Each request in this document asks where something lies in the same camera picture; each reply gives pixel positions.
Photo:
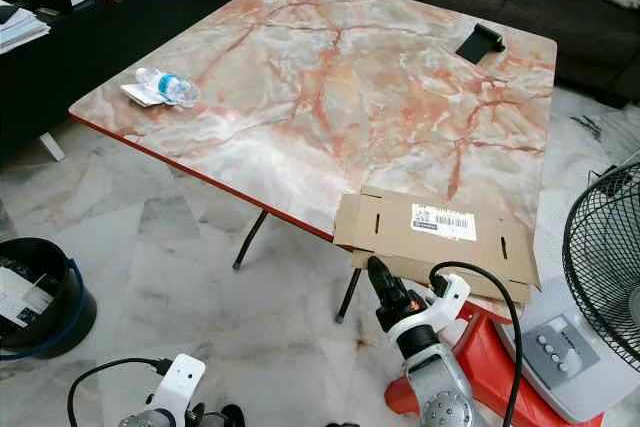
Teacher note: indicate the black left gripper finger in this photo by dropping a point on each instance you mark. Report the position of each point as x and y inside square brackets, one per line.
[378, 273]
[388, 269]

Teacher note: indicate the brown cardboard box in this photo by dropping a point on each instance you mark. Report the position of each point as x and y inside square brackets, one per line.
[400, 237]

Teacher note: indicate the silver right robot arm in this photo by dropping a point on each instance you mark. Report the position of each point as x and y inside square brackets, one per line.
[445, 407]

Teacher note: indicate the black round rubbish bin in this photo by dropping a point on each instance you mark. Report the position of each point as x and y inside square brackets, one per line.
[78, 317]

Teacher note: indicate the white paper trash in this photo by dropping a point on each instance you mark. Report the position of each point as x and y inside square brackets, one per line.
[22, 295]

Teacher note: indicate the red plastic stool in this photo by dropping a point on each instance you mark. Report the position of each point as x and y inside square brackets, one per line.
[485, 367]

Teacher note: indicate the grey table fan black grille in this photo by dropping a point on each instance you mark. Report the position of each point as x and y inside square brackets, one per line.
[555, 357]

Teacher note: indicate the black phone stand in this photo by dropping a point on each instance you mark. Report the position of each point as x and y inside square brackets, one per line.
[480, 44]

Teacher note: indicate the clear plastic water bottle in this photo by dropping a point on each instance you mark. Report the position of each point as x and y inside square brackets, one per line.
[175, 88]

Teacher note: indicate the white paper packet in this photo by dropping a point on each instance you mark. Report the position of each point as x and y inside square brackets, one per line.
[136, 95]

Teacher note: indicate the white paper stack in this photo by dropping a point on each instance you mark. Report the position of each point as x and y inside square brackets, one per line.
[22, 29]

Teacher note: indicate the black low cabinet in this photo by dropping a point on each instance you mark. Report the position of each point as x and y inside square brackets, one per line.
[120, 37]

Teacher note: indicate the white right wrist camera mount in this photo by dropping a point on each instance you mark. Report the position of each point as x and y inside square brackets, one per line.
[450, 297]

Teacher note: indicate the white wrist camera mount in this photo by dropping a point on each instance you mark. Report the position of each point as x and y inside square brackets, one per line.
[450, 297]
[182, 382]

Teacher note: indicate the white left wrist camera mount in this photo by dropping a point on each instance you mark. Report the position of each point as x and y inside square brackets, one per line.
[182, 382]

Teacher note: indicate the black metal table leg frame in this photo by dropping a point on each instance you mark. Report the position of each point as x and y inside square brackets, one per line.
[250, 240]

